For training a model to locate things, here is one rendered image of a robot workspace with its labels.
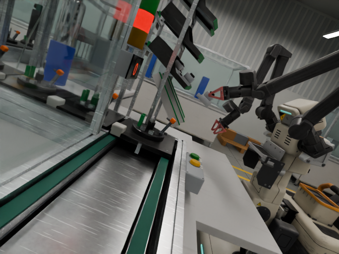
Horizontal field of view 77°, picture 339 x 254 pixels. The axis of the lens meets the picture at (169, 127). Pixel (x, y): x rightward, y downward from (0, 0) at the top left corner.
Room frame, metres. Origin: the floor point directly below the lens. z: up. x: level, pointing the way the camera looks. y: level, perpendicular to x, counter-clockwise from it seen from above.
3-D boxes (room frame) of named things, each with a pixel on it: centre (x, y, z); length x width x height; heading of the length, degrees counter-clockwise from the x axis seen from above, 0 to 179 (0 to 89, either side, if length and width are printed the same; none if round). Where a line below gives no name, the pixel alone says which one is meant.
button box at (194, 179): (0.76, -0.14, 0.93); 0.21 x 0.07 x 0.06; 0
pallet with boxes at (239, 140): (6.18, -2.09, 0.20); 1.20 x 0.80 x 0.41; 93
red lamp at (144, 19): (0.66, 0.19, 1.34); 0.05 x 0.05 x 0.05
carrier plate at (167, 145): (0.85, 0.07, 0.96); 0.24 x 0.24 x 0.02; 0
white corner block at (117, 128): (0.75, 0.17, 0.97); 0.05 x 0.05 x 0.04; 0
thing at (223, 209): (1.03, -0.12, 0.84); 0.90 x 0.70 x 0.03; 3
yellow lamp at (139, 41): (0.66, 0.19, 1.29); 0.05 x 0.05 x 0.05
